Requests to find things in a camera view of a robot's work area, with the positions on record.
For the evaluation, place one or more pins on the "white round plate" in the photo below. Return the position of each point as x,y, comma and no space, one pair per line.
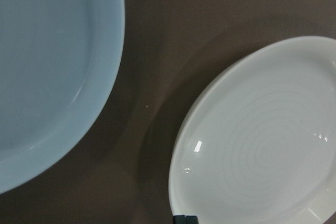
262,142

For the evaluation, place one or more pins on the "pale grey-blue round plate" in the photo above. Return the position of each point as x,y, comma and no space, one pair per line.
52,77

